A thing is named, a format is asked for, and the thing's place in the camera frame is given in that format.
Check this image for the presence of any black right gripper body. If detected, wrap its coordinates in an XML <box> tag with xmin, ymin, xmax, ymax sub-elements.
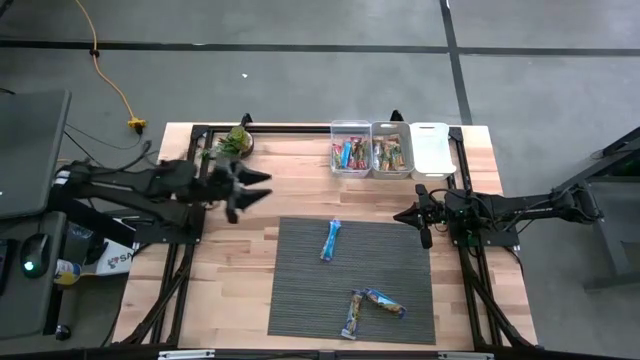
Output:
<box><xmin>415</xmin><ymin>183</ymin><xmax>450</xmax><ymax>250</ymax></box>

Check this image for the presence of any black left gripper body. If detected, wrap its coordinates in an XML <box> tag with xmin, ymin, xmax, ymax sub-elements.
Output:
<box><xmin>199</xmin><ymin>160</ymin><xmax>241</xmax><ymax>224</ymax></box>

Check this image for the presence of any potted succulent plant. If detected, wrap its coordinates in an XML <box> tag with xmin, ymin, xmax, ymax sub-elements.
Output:
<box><xmin>202</xmin><ymin>125</ymin><xmax>255</xmax><ymax>162</ymax></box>

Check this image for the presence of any white plastic bin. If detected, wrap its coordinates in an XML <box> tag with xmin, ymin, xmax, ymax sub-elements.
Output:
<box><xmin>408</xmin><ymin>121</ymin><xmax>458</xmax><ymax>182</ymax></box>

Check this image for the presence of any dark blue oatmeal raisin bar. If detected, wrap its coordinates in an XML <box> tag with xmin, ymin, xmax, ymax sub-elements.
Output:
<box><xmin>363</xmin><ymin>288</ymin><xmax>408</xmax><ymax>320</ymax></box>
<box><xmin>340</xmin><ymin>289</ymin><xmax>365</xmax><ymax>341</ymax></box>

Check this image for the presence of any middle clear plastic bin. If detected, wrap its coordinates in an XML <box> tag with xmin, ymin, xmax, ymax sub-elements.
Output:
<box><xmin>369</xmin><ymin>120</ymin><xmax>416</xmax><ymax>181</ymax></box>

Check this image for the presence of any clear plastic bin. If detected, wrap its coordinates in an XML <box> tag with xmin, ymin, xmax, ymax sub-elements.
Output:
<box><xmin>329</xmin><ymin>119</ymin><xmax>374</xmax><ymax>180</ymax></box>
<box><xmin>369</xmin><ymin>120</ymin><xmax>416</xmax><ymax>181</ymax></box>

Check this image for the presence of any grey woven placemat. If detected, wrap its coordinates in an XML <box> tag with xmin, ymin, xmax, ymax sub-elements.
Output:
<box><xmin>267</xmin><ymin>216</ymin><xmax>437</xmax><ymax>346</ymax></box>

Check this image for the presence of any white printed box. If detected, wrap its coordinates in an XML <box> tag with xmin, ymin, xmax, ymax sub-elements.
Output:
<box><xmin>93</xmin><ymin>238</ymin><xmax>136</xmax><ymax>278</ymax></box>

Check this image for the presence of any plastic bottle yellow label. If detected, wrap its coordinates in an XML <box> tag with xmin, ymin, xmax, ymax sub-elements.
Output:
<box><xmin>52</xmin><ymin>258</ymin><xmax>85</xmax><ymax>287</ymax></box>

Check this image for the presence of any dark grey monitor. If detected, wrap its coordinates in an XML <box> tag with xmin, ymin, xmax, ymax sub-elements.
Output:
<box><xmin>0</xmin><ymin>89</ymin><xmax>72</xmax><ymax>221</ymax></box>

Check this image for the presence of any black computer mouse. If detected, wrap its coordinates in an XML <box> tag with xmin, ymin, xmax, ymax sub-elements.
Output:
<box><xmin>18</xmin><ymin>232</ymin><xmax>51</xmax><ymax>279</ymax></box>

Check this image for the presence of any grey desk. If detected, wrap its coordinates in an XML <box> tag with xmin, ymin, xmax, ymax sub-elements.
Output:
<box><xmin>0</xmin><ymin>209</ymin><xmax>69</xmax><ymax>341</ymax></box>

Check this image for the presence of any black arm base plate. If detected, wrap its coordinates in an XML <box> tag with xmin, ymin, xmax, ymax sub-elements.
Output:
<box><xmin>449</xmin><ymin>219</ymin><xmax>521</xmax><ymax>249</ymax></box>
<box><xmin>133</xmin><ymin>219</ymin><xmax>206</xmax><ymax>245</ymax></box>

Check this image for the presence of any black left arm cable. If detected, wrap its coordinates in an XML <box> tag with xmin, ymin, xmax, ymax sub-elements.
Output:
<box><xmin>112</xmin><ymin>139</ymin><xmax>154</xmax><ymax>174</ymax></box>

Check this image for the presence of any yellow extension cable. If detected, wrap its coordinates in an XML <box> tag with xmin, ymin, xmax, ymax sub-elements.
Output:
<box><xmin>73</xmin><ymin>0</ymin><xmax>147</xmax><ymax>132</ymax></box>

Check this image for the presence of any silver metal bracket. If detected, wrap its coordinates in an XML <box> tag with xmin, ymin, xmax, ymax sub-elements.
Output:
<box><xmin>158</xmin><ymin>349</ymin><xmax>216</xmax><ymax>360</ymax></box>
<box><xmin>438</xmin><ymin>351</ymin><xmax>495</xmax><ymax>360</ymax></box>

